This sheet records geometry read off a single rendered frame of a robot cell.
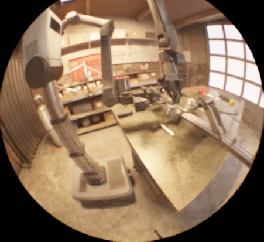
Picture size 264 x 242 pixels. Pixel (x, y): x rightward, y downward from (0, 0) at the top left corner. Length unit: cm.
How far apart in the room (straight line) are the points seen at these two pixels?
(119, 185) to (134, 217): 43
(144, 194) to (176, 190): 90
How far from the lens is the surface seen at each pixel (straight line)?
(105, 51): 50
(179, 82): 34
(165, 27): 38
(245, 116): 361
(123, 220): 119
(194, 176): 34
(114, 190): 97
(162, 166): 33
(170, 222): 121
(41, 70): 48
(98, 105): 185
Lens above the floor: 117
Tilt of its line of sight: 26 degrees down
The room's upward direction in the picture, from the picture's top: 6 degrees counter-clockwise
